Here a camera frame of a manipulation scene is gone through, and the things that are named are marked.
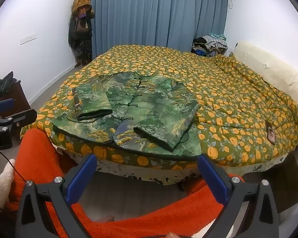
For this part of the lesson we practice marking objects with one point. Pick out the cream pillow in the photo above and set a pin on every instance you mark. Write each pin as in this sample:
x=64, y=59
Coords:
x=268, y=64

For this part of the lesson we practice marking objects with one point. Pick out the brown wooden cabinet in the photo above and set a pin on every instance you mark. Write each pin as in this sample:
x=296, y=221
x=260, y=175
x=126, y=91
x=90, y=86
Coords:
x=17, y=96

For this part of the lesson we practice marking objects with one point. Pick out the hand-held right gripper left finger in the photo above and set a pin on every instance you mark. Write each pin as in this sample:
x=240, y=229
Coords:
x=80, y=176

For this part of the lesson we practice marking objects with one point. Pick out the pile of clothes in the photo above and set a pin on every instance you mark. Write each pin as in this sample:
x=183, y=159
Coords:
x=213, y=42

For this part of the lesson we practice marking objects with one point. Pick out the brown quilt label patch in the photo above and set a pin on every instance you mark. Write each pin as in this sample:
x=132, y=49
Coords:
x=271, y=135

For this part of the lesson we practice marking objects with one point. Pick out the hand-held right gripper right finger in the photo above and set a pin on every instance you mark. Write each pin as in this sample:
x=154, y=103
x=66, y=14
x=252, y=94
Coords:
x=213, y=176

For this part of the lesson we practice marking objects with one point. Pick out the blue curtain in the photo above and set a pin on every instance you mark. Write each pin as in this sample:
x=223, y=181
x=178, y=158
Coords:
x=139, y=12

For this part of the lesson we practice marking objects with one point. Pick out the orange floral quilt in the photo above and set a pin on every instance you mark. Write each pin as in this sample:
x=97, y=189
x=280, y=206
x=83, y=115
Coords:
x=213, y=84

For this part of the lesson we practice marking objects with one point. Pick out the green printed jacket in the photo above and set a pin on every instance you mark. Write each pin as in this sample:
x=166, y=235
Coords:
x=144, y=99

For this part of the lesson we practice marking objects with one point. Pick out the dark cloth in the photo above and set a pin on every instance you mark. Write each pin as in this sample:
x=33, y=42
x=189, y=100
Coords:
x=2, y=81

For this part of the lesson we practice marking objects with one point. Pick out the coat rack with clothes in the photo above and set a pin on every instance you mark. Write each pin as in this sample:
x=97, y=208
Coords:
x=80, y=37

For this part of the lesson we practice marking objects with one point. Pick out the speckled white bed base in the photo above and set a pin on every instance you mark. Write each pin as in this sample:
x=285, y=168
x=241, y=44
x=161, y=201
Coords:
x=144, y=176

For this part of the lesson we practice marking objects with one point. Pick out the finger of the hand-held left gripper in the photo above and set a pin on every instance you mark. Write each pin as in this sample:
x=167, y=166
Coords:
x=23, y=117
x=1, y=105

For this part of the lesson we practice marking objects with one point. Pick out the person's orange fleece clothing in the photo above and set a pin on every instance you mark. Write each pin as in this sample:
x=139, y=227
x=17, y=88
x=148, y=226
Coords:
x=149, y=218

